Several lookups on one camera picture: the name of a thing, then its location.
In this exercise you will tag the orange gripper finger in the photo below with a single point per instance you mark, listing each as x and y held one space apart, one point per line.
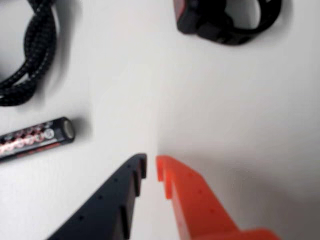
197 205

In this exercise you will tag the navy gripper finger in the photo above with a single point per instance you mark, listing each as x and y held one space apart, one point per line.
107 202

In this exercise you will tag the black aa battery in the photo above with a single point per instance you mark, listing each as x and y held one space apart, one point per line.
32 140

